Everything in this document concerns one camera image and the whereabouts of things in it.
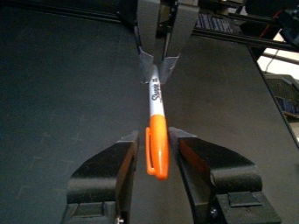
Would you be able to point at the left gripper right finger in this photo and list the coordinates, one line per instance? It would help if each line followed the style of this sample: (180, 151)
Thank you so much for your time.
(218, 172)

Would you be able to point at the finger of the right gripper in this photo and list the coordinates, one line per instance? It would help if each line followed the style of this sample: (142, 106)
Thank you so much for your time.
(179, 32)
(150, 35)

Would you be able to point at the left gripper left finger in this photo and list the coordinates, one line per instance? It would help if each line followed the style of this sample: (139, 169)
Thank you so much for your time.
(104, 172)

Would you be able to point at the grey marker pen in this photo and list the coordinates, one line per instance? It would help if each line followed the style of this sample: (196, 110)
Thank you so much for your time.
(159, 145)

